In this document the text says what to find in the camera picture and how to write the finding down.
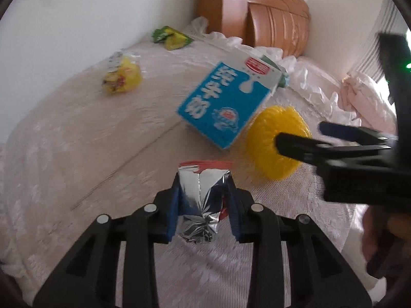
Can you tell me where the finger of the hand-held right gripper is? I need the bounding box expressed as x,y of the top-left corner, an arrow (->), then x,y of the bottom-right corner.
274,133 -> 394,167
319,121 -> 399,144

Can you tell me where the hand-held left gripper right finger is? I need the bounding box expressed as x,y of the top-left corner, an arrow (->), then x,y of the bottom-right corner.
224,174 -> 373,308

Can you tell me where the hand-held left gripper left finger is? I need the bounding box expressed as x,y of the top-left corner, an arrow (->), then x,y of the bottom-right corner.
33,172 -> 181,308

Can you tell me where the yellow plastic bowl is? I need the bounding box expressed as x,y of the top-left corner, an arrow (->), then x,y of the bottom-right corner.
246,105 -> 313,181

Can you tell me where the silver foil snack bag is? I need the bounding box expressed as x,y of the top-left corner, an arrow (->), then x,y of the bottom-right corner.
178,160 -> 234,245

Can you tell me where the blue milk carton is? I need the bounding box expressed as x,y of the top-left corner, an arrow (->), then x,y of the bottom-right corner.
176,51 -> 289,151

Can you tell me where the person's right hand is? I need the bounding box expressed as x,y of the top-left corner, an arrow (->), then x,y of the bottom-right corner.
361,206 -> 411,280

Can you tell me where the pink ruffled pillow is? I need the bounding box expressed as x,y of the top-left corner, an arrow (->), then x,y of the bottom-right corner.
341,71 -> 399,135

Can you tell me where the beige lace bedspread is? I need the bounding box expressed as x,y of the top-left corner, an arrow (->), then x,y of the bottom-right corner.
0,16 -> 389,308

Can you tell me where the yellow snack wrapper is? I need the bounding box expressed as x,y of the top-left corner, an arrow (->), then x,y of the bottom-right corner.
102,49 -> 142,96

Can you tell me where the brown leather headboard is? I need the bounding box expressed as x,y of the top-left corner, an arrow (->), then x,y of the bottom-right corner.
197,0 -> 311,56

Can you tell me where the green and yellow wrapper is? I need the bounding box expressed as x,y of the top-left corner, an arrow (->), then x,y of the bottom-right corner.
152,26 -> 195,51

